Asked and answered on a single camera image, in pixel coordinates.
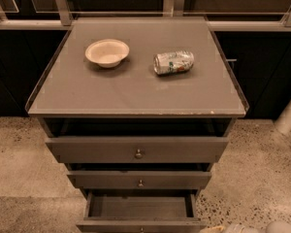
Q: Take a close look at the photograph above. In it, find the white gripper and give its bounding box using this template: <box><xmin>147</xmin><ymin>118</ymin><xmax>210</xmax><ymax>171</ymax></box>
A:
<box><xmin>203</xmin><ymin>224</ymin><xmax>259</xmax><ymax>233</ymax></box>

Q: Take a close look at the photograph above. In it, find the grey bottom drawer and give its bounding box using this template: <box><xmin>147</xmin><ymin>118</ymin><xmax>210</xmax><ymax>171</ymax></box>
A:
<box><xmin>77</xmin><ymin>190</ymin><xmax>206</xmax><ymax>233</ymax></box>

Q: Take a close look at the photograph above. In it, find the grey drawer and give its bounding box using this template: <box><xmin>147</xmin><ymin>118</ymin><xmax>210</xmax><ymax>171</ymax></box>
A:
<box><xmin>46</xmin><ymin>136</ymin><xmax>228</xmax><ymax>164</ymax></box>
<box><xmin>67</xmin><ymin>171</ymin><xmax>211</xmax><ymax>189</ymax></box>
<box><xmin>77</xmin><ymin>190</ymin><xmax>206</xmax><ymax>233</ymax></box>

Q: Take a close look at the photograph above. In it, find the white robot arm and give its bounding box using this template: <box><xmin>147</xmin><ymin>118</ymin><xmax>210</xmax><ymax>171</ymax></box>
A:
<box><xmin>199</xmin><ymin>221</ymin><xmax>291</xmax><ymax>233</ymax></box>

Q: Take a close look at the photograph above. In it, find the grey middle drawer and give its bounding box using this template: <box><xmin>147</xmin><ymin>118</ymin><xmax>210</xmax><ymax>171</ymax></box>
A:
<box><xmin>67</xmin><ymin>171</ymin><xmax>211</xmax><ymax>189</ymax></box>

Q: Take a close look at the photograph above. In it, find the grey drawer cabinet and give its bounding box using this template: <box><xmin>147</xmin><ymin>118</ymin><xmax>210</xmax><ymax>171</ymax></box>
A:
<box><xmin>24</xmin><ymin>16</ymin><xmax>250</xmax><ymax>199</ymax></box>

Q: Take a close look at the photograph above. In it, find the grey top drawer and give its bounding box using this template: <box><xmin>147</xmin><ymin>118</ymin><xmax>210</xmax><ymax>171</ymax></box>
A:
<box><xmin>46</xmin><ymin>136</ymin><xmax>228</xmax><ymax>164</ymax></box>

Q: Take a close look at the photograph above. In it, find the crushed soda can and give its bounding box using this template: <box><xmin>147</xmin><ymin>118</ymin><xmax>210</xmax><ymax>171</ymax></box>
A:
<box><xmin>153</xmin><ymin>50</ymin><xmax>195</xmax><ymax>76</ymax></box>

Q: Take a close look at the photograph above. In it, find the white paper bowl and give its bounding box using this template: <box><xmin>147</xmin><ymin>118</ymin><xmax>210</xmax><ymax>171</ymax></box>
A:
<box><xmin>85</xmin><ymin>39</ymin><xmax>130</xmax><ymax>68</ymax></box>

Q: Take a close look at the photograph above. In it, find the metal railing frame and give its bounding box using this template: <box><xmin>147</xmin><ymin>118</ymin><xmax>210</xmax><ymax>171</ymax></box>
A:
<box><xmin>0</xmin><ymin>0</ymin><xmax>291</xmax><ymax>32</ymax></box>

